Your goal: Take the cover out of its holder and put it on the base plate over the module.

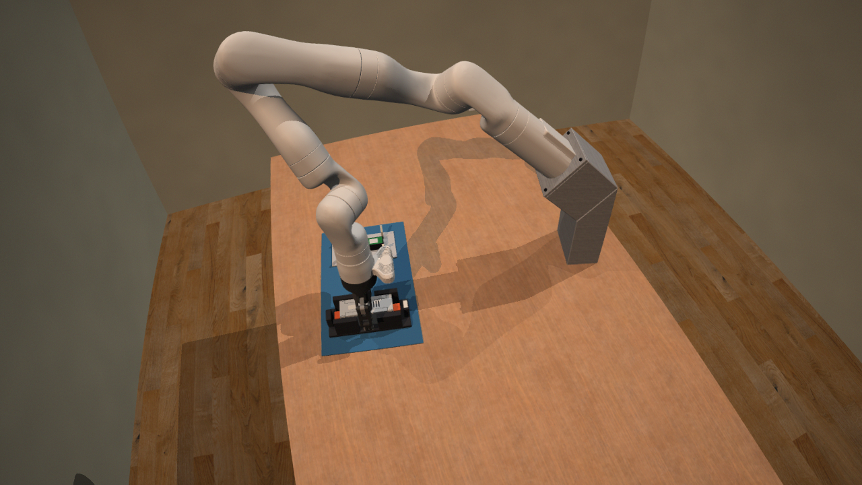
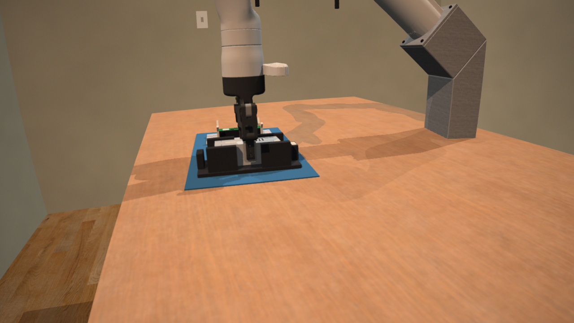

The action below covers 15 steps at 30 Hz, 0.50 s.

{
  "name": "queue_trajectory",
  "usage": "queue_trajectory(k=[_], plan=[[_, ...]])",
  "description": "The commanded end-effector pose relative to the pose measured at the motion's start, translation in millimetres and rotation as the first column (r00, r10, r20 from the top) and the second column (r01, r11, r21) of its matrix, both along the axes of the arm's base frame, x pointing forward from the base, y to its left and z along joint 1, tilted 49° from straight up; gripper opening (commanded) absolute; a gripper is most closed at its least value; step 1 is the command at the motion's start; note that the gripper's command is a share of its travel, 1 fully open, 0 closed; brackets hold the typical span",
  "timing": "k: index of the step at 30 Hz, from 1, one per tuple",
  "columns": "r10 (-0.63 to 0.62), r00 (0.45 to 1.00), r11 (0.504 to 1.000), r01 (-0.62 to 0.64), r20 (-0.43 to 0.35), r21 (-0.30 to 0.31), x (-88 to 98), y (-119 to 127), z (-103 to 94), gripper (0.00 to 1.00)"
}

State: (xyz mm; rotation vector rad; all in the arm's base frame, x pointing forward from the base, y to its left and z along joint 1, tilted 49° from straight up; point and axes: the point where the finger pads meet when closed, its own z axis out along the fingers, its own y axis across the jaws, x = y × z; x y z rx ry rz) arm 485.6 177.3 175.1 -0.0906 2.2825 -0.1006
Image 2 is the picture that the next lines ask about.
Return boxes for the grey rectangular cover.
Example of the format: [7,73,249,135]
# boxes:
[215,136,280,166]

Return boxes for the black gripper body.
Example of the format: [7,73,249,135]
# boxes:
[222,75,265,109]

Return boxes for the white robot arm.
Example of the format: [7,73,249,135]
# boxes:
[214,0,443,77]

